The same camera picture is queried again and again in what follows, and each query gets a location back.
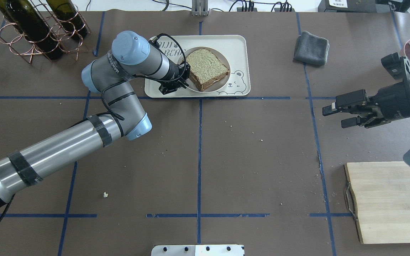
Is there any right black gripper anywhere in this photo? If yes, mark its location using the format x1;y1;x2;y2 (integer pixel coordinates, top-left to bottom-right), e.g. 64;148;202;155
322;82;410;128

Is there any white bear tray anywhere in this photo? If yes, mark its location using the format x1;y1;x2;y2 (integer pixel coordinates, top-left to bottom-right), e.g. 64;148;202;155
144;34;251;98

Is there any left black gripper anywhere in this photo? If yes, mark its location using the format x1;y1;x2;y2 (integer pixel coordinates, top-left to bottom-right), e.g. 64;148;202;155
158;61;191;95

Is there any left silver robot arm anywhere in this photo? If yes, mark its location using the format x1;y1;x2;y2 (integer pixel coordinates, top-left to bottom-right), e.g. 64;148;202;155
0;31;190;208

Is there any dark wine bottle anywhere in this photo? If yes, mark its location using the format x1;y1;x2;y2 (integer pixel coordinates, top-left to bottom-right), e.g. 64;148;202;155
47;0;88;41
0;0;63;60

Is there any bread slice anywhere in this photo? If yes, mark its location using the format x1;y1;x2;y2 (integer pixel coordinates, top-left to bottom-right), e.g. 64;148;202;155
186;48;230;92

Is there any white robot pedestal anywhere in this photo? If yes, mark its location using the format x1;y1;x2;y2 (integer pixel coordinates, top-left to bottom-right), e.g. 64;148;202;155
151;244;245;256

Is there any black computer box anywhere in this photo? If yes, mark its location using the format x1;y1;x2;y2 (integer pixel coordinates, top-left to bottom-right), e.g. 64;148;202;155
317;0;402;13

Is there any dark wine bottle left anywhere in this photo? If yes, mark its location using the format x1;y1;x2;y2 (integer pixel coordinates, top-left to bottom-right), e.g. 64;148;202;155
0;0;63;60

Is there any copper wire bottle rack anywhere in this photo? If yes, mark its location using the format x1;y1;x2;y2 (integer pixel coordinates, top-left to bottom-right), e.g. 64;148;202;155
0;0;91;63

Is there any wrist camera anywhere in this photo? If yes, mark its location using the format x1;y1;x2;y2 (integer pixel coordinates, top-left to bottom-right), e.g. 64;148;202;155
381;52;410;80
148;37;161;51

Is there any grey folded cloth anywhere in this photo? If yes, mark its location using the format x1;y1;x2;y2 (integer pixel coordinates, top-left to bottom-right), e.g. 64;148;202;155
293;31;329;66

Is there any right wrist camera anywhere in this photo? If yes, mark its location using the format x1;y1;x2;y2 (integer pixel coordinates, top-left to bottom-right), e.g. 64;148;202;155
381;52;410;80

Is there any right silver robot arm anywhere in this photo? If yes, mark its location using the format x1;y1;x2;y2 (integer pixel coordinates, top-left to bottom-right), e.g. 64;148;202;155
322;74;410;167

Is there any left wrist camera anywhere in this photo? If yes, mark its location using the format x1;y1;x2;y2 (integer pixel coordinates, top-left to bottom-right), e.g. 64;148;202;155
148;37;161;51

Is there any aluminium frame post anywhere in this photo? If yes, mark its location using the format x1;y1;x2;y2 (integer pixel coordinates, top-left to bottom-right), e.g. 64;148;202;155
191;0;210;17

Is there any wooden cutting board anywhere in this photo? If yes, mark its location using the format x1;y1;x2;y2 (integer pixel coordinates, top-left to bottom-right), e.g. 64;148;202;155
345;161;410;244

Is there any dark wine bottle right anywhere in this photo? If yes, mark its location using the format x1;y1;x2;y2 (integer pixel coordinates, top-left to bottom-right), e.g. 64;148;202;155
47;0;88;41

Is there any white round plate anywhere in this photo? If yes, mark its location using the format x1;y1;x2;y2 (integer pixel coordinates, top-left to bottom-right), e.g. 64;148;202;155
185;47;230;94

